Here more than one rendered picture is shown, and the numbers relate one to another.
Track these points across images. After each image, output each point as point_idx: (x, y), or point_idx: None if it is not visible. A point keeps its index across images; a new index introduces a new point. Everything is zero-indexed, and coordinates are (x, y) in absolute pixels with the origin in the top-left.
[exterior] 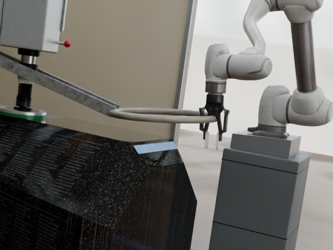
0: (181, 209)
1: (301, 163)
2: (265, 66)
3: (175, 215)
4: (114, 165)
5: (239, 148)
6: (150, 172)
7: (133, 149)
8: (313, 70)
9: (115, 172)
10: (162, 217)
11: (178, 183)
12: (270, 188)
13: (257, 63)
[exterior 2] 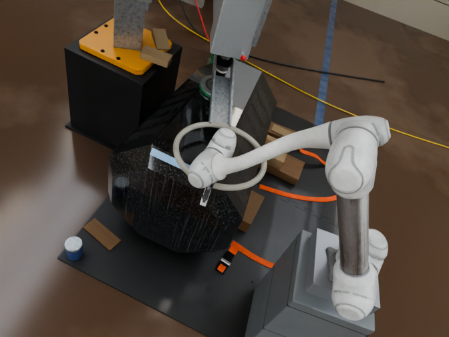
0: (197, 217)
1: (305, 307)
2: (188, 177)
3: (188, 214)
4: (136, 148)
5: (310, 243)
6: (149, 170)
7: (150, 149)
8: (347, 254)
9: (133, 151)
10: (169, 204)
11: (190, 199)
12: (282, 289)
13: (188, 169)
